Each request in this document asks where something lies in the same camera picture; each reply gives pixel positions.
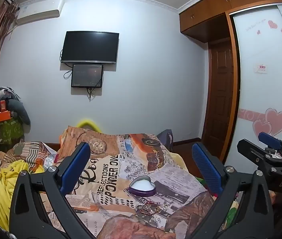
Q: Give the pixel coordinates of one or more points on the brown wooden door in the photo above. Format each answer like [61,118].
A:
[218,92]

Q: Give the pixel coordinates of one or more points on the yellow cloth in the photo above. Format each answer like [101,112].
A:
[4,186]

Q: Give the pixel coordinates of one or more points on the black wall television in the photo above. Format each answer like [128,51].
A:
[90,46]

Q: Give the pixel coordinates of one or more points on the small black wall monitor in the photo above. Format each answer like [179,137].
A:
[87,76]

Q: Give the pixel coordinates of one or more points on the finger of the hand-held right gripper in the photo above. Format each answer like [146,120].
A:
[253,150]
[269,139]

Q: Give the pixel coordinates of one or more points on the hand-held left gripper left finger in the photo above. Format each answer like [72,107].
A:
[76,169]

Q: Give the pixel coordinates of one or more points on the purple heart-shaped tin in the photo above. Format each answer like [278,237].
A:
[142,191]

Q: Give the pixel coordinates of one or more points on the printed blanket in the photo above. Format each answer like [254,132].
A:
[136,159]

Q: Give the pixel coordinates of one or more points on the dark blue pillow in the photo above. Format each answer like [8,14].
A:
[167,139]

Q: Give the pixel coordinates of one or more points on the wooden wardrobe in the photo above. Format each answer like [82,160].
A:
[260,54]

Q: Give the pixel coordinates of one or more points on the striped cloth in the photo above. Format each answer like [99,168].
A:
[31,151]

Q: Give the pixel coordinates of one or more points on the white air conditioner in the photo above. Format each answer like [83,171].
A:
[40,11]

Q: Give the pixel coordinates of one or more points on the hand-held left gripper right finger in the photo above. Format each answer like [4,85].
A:
[207,169]

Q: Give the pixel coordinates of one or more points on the orange box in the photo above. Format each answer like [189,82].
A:
[1,117]

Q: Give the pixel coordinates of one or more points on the colourful fleece blanket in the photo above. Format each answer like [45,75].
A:
[231,214]

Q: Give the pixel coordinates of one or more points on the yellow fuzzy object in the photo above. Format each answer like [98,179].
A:
[88,124]

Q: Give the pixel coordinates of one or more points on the gold jewellery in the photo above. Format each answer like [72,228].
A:
[153,202]

